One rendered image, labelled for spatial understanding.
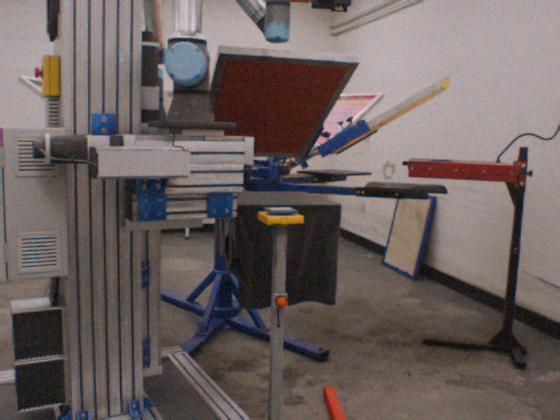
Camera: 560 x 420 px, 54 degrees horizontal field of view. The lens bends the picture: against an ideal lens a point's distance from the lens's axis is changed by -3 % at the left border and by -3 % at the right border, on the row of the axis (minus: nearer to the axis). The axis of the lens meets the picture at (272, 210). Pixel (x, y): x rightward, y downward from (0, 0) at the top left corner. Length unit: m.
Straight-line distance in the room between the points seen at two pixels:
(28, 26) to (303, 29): 3.20
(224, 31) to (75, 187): 5.23
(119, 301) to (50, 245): 0.32
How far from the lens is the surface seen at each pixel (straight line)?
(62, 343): 2.06
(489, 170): 3.13
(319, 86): 2.45
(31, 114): 6.80
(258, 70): 2.30
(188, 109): 1.77
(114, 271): 1.95
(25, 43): 6.87
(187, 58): 1.65
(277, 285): 1.97
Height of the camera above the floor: 1.23
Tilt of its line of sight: 8 degrees down
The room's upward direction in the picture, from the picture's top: 2 degrees clockwise
